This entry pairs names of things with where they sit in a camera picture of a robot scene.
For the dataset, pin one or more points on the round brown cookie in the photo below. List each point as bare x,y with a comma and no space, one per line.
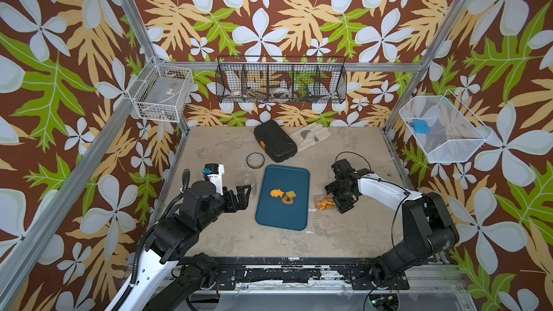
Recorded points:
287,200

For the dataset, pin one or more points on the orange fish-shaped cookie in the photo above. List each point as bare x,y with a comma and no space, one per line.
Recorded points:
277,193

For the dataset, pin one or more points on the clear plastic cookie jar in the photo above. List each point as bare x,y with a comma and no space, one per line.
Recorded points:
250,179

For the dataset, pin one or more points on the white wire basket left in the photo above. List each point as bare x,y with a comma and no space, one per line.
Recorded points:
160,91

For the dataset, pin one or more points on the teal plastic tray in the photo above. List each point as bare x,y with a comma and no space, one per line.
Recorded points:
271,211

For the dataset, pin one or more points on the aluminium frame post right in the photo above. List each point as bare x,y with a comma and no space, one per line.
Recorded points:
442,33

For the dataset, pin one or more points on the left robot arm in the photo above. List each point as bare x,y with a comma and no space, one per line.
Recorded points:
166,243

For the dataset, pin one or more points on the white wire basket right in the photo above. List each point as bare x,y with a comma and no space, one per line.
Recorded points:
457,133

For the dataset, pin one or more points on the aluminium frame post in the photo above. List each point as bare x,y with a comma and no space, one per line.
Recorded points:
145,43
442,33

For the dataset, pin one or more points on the blue object in basket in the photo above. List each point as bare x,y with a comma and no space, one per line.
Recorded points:
420,127

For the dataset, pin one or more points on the yellow rectangular cracker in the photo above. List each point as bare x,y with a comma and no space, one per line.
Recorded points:
291,194

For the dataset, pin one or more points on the black plastic tool case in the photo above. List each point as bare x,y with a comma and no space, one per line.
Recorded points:
276,143

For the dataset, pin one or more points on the aluminium frame post left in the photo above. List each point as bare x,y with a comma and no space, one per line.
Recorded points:
145,43

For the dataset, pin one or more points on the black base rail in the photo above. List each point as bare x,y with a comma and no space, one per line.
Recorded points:
358,274

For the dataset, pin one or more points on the black wire basket centre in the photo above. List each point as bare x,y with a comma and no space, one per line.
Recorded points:
311,79

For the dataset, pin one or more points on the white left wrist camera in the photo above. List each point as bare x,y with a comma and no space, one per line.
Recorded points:
214,174

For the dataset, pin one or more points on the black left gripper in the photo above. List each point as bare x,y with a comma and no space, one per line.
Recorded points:
241,199

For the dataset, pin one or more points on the white wire basket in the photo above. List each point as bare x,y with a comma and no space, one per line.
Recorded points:
457,133
160,91

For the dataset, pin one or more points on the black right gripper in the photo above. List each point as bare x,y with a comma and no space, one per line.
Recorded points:
340,205

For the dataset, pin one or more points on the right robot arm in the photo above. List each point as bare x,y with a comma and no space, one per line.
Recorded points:
428,228

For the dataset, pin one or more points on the white tape roll in basket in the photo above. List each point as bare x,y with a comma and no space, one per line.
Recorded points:
281,93

